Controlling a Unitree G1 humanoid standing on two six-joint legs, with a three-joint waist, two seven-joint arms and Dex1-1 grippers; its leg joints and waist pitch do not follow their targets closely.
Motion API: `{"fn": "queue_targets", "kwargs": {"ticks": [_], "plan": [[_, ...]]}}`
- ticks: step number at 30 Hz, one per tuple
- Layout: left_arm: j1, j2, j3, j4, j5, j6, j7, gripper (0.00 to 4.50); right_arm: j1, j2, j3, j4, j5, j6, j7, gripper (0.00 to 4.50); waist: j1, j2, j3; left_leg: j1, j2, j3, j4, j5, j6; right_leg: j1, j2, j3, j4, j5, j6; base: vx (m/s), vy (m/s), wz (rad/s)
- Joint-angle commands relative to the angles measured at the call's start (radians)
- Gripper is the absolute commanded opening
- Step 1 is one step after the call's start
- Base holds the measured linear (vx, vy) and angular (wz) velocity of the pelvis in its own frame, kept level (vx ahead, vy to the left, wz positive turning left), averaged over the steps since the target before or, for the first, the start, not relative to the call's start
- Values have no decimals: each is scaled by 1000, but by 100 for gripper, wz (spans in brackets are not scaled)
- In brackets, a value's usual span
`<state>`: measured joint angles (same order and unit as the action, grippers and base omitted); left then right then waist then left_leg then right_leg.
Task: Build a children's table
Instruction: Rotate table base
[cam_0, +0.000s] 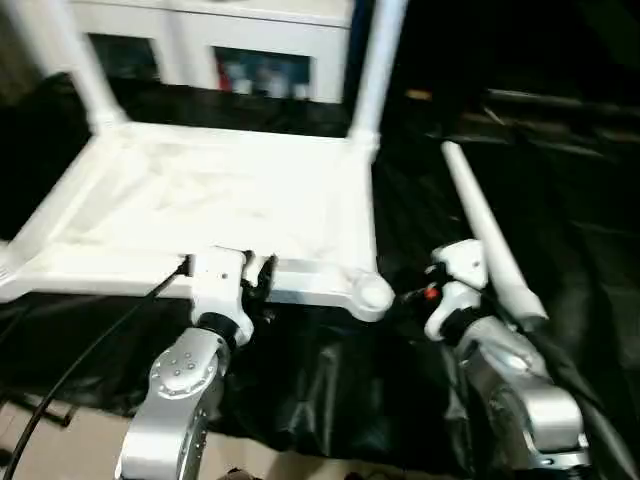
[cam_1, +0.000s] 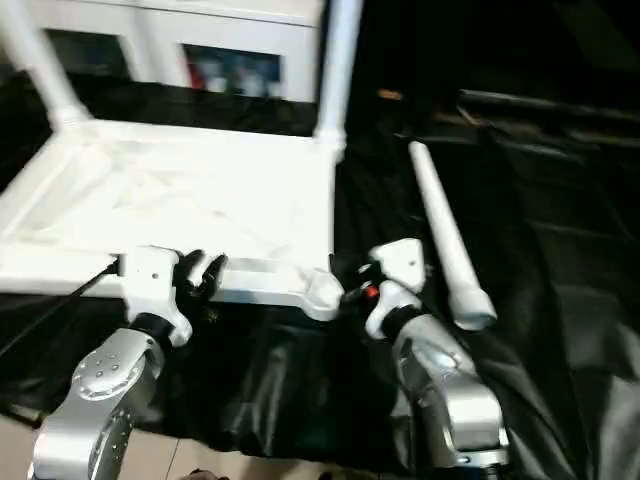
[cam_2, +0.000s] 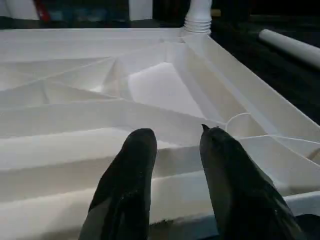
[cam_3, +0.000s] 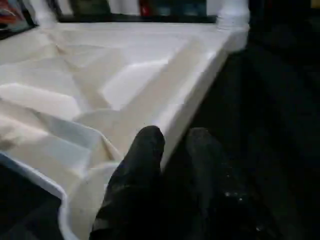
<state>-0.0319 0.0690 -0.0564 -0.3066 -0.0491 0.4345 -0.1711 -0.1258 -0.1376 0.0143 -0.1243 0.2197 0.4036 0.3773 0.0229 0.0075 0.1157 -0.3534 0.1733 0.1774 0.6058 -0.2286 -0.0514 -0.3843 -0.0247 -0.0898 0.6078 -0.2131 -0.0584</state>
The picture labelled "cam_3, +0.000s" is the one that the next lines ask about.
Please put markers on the red bottle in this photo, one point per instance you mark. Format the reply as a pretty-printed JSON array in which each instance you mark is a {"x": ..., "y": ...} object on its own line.
[{"x": 144, "y": 8}]

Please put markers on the white plastic table top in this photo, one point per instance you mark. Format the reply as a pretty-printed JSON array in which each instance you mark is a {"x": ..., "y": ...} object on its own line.
[{"x": 112, "y": 75}]

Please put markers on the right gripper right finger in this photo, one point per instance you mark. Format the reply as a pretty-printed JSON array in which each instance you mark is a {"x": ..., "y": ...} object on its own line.
[{"x": 215, "y": 187}]

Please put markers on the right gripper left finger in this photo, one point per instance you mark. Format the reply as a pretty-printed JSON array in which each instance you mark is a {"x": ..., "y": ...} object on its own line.
[{"x": 135, "y": 187}]

